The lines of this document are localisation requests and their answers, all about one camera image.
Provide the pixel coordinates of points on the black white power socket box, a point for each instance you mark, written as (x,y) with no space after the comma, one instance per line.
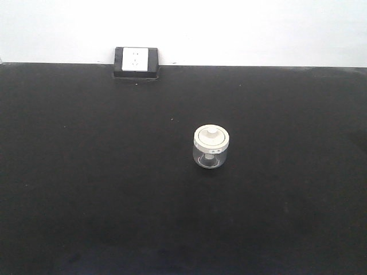
(131,62)

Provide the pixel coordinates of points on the glass jar with beige lid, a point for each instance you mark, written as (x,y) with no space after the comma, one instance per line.
(210,145)

